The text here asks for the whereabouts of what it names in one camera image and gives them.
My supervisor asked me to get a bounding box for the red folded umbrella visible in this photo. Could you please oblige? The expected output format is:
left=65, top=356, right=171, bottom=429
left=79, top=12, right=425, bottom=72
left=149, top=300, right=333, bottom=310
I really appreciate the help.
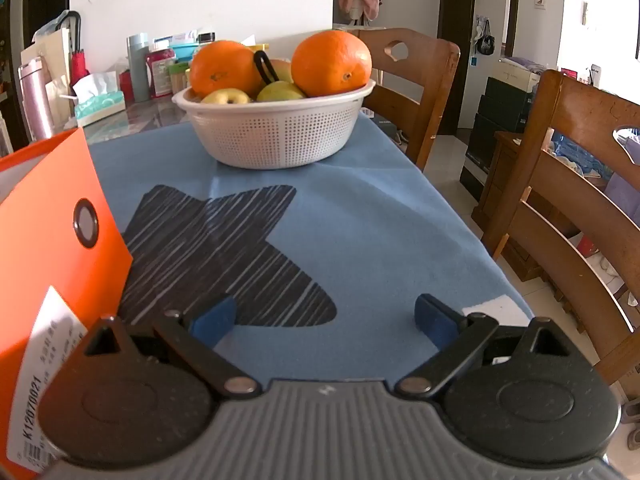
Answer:
left=60, top=10, right=90, bottom=92

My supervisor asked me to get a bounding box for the beige paper bag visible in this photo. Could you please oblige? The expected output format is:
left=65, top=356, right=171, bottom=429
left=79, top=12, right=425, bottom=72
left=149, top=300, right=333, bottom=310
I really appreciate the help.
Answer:
left=20, top=27, right=73, bottom=126

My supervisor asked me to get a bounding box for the red label bottle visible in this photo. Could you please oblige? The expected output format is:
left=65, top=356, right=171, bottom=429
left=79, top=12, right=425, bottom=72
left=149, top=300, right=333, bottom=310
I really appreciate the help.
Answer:
left=146, top=49, right=176, bottom=98

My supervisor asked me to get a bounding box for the blue printed tablecloth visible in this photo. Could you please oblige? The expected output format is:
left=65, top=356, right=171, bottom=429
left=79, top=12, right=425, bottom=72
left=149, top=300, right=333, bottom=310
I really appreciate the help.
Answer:
left=87, top=110, right=533, bottom=381

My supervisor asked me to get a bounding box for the black loop handle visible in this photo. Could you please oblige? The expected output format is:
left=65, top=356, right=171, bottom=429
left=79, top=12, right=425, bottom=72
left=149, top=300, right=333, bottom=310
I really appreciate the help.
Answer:
left=253, top=50, right=281, bottom=83

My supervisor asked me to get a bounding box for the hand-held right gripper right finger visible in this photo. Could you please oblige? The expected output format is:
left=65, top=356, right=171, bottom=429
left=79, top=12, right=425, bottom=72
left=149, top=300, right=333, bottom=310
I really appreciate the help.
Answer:
left=394, top=294, right=573, bottom=402

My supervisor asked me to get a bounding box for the black hanging handbag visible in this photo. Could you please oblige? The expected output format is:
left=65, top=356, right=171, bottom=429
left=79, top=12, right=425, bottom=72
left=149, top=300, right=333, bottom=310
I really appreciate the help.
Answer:
left=475, top=20, right=496, bottom=56

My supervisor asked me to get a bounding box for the green tissue box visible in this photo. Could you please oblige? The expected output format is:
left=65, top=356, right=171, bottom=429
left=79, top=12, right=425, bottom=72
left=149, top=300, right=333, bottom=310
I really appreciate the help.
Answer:
left=72, top=71, right=127, bottom=128

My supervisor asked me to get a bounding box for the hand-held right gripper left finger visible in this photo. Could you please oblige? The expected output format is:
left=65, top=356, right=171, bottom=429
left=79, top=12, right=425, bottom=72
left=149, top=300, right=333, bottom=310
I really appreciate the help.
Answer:
left=82, top=294, right=263, bottom=402

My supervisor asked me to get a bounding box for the green lid jar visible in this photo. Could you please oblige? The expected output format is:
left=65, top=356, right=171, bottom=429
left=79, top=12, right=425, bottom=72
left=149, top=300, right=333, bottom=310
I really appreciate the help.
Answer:
left=167, top=62, right=193, bottom=93

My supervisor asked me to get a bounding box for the white perforated plastic basket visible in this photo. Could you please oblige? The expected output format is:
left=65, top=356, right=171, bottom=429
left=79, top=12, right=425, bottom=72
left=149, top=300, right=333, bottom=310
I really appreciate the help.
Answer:
left=171, top=79, right=377, bottom=170

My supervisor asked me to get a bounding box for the wooden chair with cutout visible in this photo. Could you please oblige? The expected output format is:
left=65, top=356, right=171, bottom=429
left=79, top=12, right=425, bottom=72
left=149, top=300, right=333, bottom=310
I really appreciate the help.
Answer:
left=482, top=69, right=640, bottom=401
left=357, top=27, right=461, bottom=171

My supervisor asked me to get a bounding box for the large orange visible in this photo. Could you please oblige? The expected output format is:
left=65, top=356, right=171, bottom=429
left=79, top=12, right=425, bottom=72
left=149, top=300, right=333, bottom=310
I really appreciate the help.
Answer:
left=291, top=30, right=373, bottom=98
left=189, top=40, right=263, bottom=98

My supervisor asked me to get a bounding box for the pink thermos bottle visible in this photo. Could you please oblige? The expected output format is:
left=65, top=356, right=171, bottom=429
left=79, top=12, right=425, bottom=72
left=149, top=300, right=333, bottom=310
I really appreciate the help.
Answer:
left=18, top=57, right=55, bottom=141

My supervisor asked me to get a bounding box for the green apple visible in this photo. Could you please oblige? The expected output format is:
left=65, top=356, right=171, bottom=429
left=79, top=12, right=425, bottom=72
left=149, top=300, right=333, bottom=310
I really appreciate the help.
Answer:
left=256, top=80, right=307, bottom=102

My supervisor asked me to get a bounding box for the orange cardboard box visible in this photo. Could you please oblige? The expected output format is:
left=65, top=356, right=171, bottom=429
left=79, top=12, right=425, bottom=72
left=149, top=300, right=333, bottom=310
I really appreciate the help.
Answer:
left=0, top=127, right=135, bottom=476

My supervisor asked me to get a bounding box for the grey tall bottle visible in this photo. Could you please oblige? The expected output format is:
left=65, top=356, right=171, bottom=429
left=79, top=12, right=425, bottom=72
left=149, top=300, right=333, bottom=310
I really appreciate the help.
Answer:
left=126, top=33, right=151, bottom=102

